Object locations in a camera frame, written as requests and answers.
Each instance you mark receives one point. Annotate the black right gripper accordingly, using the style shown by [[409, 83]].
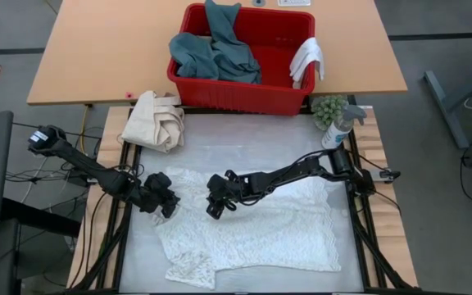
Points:
[[232, 190]]

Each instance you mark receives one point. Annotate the white power outlet strip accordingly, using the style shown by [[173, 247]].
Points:
[[293, 2]]

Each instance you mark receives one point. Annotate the grey metal desk leg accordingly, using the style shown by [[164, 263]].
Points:
[[445, 110]]

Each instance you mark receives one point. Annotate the cream canvas tote bag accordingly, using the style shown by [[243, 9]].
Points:
[[150, 123]]

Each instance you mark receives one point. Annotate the small white cloth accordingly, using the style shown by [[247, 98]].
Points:
[[305, 57]]

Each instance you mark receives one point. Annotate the black aluminium table frame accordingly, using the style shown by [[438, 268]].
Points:
[[358, 246]]

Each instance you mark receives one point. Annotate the teal grey garment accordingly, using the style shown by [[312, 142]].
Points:
[[219, 61]]

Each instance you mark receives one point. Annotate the white spray bottle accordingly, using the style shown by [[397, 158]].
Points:
[[336, 131]]

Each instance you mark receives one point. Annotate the red plastic laundry bin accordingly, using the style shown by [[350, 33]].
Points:
[[277, 49]]

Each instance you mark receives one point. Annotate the white lace shirt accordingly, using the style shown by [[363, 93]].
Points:
[[252, 237]]

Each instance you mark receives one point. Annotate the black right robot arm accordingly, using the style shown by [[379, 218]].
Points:
[[301, 168]]

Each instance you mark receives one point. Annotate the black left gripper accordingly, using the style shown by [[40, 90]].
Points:
[[154, 190]]

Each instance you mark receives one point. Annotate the large light wooden desk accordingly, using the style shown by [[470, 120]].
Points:
[[96, 49]]

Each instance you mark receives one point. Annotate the small pink object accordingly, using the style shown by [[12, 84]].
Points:
[[129, 95]]

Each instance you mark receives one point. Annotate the small potted green plant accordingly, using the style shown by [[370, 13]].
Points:
[[329, 110]]

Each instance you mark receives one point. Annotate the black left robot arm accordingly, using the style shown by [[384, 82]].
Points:
[[92, 172]]

